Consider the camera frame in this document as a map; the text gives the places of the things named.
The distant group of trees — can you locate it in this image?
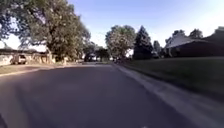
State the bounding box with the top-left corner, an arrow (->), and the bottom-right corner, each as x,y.
81,42 -> 111,63

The round pale green tree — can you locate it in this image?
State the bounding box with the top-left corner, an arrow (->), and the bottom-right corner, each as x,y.
105,24 -> 137,62

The dark conifer tree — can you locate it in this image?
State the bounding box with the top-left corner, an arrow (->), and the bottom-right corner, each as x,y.
132,25 -> 155,61

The grey asphalt road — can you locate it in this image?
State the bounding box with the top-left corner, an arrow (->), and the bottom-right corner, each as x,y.
0,62 -> 201,128

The small dark tree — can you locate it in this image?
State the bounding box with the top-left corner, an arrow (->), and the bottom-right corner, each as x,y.
152,39 -> 163,56

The large broad leafy tree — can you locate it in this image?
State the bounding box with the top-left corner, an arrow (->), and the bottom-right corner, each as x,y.
16,0 -> 92,64

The shaded grass lawn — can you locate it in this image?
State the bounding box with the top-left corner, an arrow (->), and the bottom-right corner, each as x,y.
118,56 -> 224,101

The tree behind house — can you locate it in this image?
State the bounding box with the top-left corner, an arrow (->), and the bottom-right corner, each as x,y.
188,28 -> 204,39
171,29 -> 187,37

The low pale house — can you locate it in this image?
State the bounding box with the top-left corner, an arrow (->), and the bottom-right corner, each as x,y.
0,49 -> 58,66

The pale concrete kerb strip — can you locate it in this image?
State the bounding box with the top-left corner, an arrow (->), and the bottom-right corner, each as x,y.
111,63 -> 224,128

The dark house with pale roof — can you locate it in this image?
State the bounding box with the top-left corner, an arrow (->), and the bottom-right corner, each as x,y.
163,26 -> 224,58

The pale parked vehicle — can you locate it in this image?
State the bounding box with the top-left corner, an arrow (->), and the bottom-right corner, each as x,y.
12,54 -> 28,65

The sunlit grass verge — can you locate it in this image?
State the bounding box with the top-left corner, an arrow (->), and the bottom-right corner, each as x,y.
0,64 -> 51,76

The tall leafy tree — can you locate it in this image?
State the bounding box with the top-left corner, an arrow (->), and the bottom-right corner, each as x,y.
0,0 -> 24,43

